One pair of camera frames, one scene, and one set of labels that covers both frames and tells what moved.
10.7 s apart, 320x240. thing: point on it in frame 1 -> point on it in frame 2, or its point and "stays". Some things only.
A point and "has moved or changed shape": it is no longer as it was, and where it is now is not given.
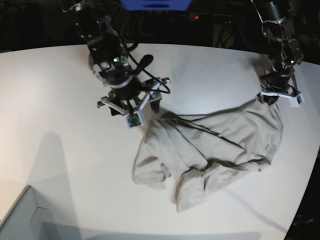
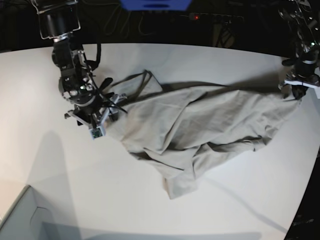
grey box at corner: [26, 221] stays
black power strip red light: [214, 17] stays
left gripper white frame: [152, 96] -> [96, 123]
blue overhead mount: [156, 5] stays
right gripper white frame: [295, 99] -> [303, 74]
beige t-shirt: [193, 152] has moved or changed shape
